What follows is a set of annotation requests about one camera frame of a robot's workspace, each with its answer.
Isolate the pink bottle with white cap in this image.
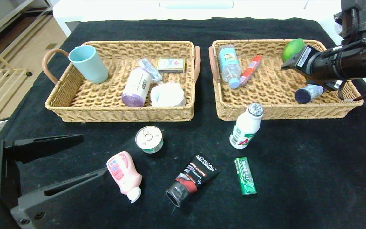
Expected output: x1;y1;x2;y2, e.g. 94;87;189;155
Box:
106;151;142;203

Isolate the green chewing gum pack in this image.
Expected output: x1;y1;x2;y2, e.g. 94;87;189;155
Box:
234;157;257;195

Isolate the white milk drink bottle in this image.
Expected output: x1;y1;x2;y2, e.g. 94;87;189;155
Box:
229;102;264;149

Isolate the orange sausage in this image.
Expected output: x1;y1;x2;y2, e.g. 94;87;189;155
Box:
239;55;263;87

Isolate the wicker basket with teal cup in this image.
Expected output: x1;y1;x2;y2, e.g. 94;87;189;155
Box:
42;40;201;123

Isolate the wicker basket with food items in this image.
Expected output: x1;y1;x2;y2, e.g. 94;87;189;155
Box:
209;39;364;121

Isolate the tin can with green label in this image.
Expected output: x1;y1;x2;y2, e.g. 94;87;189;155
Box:
135;126;164;154

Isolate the teal plastic cup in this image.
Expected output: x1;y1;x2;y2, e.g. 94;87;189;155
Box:
68;45;108;84

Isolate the black cosmetic tube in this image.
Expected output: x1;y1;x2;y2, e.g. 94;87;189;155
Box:
166;154;221;208

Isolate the white tape roll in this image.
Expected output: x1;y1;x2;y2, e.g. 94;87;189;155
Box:
150;82;186;107

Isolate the clear plastic wrapped pack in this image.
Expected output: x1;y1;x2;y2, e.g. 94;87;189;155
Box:
138;58;163;84

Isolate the small printed card box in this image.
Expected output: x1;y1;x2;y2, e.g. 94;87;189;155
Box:
157;58;186;73

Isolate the water bottle with blue label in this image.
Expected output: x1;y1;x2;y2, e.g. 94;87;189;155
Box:
218;45;242;89

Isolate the black table cloth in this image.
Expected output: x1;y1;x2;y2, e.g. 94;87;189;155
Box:
0;17;366;229

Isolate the jar with dark blue cap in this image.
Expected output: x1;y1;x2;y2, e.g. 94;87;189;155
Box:
295;84;325;104

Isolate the green mango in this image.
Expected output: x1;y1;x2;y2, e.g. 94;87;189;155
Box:
282;38;306;62

